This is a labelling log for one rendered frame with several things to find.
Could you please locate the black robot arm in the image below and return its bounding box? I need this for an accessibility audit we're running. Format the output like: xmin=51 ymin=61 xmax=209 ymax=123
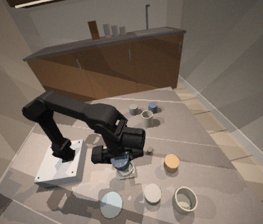
xmin=21 ymin=90 xmax=145 ymax=163

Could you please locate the tan cylinder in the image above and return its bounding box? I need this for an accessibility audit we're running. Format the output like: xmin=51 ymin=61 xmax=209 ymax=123
xmin=164 ymin=154 xmax=180 ymax=173

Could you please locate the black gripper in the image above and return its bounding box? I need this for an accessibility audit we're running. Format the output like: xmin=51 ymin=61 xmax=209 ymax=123
xmin=91 ymin=143 xmax=144 ymax=164

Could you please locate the pale grey round dish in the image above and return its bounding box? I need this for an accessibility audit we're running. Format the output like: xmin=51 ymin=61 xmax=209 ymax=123
xmin=100 ymin=191 xmax=122 ymax=218

